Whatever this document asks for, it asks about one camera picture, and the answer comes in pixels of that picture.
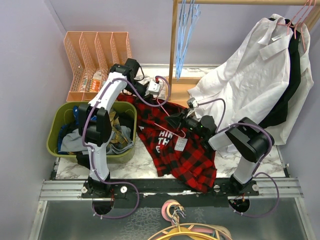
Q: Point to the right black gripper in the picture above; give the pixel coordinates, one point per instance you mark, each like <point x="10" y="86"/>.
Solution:
<point x="175" y="120"/>

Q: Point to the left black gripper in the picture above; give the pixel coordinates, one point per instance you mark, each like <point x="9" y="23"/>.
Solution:
<point x="145" y="96"/>

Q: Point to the red black plaid shirt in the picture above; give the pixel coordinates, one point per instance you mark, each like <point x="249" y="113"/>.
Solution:
<point x="178" y="153"/>

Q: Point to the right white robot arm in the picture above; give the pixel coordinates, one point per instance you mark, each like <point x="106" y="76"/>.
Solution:
<point x="250" y="140"/>

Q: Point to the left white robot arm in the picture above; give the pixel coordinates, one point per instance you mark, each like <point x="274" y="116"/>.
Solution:
<point x="94" y="123"/>

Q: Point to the white hanging shirt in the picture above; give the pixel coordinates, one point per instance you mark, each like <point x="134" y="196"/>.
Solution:
<point x="252" y="80"/>

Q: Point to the pink hanger holding shirts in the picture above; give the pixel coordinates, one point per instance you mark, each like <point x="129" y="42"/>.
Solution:
<point x="298" y="22"/>

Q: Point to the wooden clothes rack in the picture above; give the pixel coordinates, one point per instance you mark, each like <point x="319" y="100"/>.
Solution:
<point x="177" y="91"/>

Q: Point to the yellow plaid cloth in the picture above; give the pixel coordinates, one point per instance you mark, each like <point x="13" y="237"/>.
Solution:
<point x="118" y="138"/>

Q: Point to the pink mesh file organizer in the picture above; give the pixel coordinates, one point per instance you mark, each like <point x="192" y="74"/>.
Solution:
<point x="91" y="54"/>

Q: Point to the blue cloth in bin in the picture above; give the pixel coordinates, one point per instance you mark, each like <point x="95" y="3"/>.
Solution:
<point x="75" y="115"/>

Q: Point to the pile of coloured hangers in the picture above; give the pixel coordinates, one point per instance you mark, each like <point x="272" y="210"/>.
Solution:
<point x="172" y="211"/>

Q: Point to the olive green laundry bin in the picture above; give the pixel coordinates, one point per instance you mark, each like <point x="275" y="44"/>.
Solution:
<point x="64" y="115"/>

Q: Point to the black hanging garment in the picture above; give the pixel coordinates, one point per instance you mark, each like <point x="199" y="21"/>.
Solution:
<point x="279" y="112"/>

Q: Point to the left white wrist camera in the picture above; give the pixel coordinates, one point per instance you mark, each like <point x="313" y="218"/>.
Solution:
<point x="153" y="88"/>

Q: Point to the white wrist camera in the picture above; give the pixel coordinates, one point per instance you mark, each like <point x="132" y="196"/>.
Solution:
<point x="153" y="88"/>
<point x="192" y="103"/>

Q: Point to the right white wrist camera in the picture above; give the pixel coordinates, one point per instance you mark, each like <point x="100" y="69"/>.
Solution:
<point x="192" y="103"/>

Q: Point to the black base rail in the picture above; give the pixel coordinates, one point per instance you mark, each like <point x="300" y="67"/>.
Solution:
<point x="152" y="193"/>

